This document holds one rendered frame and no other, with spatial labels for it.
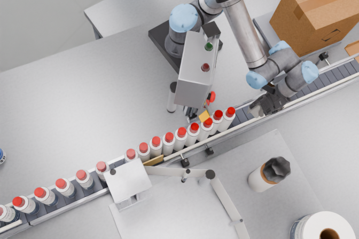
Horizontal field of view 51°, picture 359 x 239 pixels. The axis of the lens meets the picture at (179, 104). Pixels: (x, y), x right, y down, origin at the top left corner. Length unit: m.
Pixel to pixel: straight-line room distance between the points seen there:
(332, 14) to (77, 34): 1.81
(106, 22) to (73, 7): 1.13
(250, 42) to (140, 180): 0.61
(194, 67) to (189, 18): 0.55
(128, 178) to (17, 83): 0.79
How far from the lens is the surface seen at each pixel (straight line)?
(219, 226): 1.59
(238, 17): 1.32
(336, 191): 1.82
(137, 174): 1.32
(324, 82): 1.92
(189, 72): 1.08
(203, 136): 1.55
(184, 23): 1.61
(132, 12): 1.97
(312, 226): 1.54
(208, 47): 1.11
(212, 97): 1.21
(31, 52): 2.91
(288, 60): 1.47
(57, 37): 2.93
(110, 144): 1.67
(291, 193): 1.69
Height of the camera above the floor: 2.44
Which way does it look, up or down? 68 degrees down
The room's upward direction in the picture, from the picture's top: 13 degrees clockwise
